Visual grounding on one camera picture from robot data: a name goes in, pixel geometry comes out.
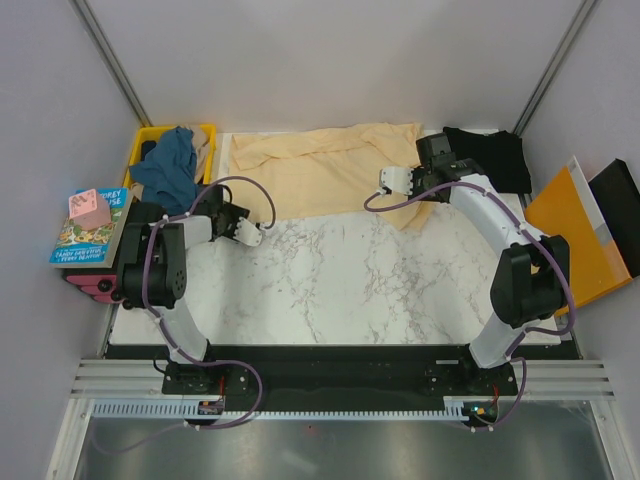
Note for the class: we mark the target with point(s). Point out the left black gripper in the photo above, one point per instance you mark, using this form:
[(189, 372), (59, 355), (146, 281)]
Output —
[(236, 212)]

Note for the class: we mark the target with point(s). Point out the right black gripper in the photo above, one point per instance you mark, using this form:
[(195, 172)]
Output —
[(417, 173)]

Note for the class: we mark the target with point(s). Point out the cream yellow t shirt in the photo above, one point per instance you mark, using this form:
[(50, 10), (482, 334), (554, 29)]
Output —
[(319, 172)]

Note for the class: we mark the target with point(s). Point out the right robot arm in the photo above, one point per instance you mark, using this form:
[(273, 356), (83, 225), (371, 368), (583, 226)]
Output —
[(531, 281)]

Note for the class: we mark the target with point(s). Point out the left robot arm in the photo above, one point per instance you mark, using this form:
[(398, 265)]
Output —
[(152, 270)]

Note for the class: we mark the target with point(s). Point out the blue t shirt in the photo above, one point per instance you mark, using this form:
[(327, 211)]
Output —
[(167, 172)]

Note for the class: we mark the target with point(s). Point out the folded black t shirt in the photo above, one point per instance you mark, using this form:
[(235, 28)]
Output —
[(500, 155)]

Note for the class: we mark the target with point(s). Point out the beige t shirt in bin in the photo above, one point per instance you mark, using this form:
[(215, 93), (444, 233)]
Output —
[(204, 144)]

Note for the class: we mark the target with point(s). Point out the yellow plastic bin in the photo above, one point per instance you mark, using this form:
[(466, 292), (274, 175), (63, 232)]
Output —
[(145, 140)]

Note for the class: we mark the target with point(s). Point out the pink cube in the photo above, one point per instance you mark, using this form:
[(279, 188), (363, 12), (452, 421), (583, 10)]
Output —
[(89, 210)]

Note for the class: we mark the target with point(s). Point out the pink black box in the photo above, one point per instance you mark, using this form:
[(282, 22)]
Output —
[(100, 284)]

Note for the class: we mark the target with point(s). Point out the blue illustrated book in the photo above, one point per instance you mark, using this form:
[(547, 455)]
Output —
[(92, 231)]

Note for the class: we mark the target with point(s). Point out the white strip board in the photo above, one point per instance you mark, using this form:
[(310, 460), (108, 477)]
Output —
[(589, 203)]

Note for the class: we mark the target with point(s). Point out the orange board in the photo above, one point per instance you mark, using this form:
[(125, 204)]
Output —
[(594, 270)]

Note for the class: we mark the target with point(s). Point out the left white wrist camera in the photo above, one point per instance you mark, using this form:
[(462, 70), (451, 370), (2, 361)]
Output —
[(247, 233)]

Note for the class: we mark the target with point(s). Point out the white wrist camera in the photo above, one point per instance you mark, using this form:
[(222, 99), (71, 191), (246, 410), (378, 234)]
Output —
[(394, 179), (247, 233)]

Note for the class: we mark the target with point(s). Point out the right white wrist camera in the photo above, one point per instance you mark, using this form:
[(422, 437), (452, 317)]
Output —
[(394, 179)]

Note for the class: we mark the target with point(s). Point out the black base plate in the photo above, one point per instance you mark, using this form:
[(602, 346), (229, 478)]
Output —
[(245, 356)]

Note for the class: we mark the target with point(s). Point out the aluminium frame rail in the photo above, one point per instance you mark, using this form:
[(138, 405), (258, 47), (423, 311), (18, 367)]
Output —
[(534, 379)]

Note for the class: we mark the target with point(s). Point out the white cable duct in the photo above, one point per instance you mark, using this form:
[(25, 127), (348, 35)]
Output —
[(193, 409)]

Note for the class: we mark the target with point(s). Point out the right corner aluminium post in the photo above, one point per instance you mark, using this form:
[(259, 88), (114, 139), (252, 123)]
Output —
[(563, 49)]

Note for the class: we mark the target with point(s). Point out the corner aluminium post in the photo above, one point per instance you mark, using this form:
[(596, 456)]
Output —
[(106, 51), (563, 49)]

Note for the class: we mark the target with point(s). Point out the left corner aluminium post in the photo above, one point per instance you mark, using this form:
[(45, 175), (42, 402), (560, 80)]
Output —
[(106, 51)]

